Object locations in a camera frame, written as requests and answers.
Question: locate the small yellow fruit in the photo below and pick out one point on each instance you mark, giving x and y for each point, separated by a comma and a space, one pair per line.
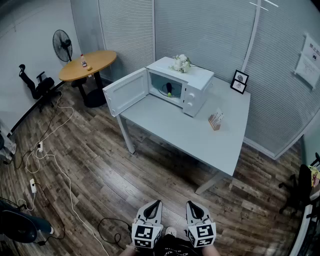
89, 68

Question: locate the person's black printed clothing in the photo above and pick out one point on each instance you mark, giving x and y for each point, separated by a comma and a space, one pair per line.
175, 246

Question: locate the black standing fan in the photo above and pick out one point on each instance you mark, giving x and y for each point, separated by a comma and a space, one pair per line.
62, 46

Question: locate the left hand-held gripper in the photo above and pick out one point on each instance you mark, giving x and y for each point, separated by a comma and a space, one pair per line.
146, 233

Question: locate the person's white shoe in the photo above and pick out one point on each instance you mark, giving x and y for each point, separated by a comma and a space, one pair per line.
171, 231

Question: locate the black office chair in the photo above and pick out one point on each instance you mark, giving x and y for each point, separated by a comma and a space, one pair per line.
42, 86
302, 185

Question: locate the white wall notice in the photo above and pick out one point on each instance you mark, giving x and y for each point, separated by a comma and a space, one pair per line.
308, 65

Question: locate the black framed picture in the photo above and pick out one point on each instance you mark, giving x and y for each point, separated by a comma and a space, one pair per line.
238, 87
241, 76

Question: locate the wooden card holder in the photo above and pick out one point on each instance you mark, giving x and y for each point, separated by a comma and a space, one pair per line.
216, 120

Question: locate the yellow bag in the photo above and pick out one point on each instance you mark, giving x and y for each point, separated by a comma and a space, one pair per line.
315, 176

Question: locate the glass turntable plate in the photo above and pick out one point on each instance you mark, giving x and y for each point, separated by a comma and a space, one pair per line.
177, 90

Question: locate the black rounded chair back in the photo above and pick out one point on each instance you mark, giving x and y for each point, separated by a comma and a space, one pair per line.
17, 226

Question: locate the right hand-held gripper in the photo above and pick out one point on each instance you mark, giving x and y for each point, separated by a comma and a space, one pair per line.
203, 233

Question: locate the white power strip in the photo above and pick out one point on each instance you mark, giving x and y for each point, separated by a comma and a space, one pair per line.
40, 147
33, 185

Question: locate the white flower bouquet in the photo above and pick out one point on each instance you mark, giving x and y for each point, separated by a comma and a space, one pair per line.
181, 62

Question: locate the round wooden table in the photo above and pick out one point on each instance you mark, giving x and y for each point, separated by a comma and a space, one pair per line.
97, 61

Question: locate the green and black item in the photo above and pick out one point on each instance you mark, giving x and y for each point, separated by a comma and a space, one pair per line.
169, 87

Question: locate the person's right forearm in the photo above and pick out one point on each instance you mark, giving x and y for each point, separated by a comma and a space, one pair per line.
211, 251

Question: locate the white rectangular table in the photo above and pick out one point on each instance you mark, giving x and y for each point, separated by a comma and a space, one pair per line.
187, 136

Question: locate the person's left forearm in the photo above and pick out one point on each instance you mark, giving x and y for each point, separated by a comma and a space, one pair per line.
132, 251

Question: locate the white microwave oven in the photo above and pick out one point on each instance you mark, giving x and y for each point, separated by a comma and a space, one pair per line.
198, 77

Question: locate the plastic bottle red cap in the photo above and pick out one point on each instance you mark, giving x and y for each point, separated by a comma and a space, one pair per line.
83, 61

